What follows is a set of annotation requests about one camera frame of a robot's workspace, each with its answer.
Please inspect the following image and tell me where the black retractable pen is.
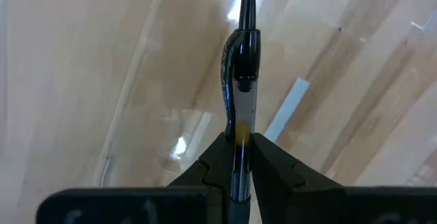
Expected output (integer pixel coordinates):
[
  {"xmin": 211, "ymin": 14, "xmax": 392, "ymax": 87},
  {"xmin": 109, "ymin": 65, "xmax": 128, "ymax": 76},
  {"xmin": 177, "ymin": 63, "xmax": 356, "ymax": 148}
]
[{"xmin": 220, "ymin": 0, "xmax": 262, "ymax": 224}]

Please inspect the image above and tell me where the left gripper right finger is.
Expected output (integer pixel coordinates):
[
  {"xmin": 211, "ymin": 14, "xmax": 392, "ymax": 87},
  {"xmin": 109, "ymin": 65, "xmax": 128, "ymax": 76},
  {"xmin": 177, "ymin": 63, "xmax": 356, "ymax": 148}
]
[{"xmin": 250, "ymin": 132, "xmax": 437, "ymax": 224}]

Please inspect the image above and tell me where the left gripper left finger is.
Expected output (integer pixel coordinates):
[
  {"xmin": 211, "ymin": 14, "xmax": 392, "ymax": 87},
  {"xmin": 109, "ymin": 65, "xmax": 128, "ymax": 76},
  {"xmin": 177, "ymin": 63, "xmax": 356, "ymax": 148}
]
[{"xmin": 36, "ymin": 131, "xmax": 236, "ymax": 224}]

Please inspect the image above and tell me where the clear plastic bin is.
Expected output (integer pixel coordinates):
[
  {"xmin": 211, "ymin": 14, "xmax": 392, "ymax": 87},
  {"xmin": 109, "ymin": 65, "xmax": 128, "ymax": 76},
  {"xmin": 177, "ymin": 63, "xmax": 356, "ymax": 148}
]
[{"xmin": 0, "ymin": 0, "xmax": 437, "ymax": 224}]

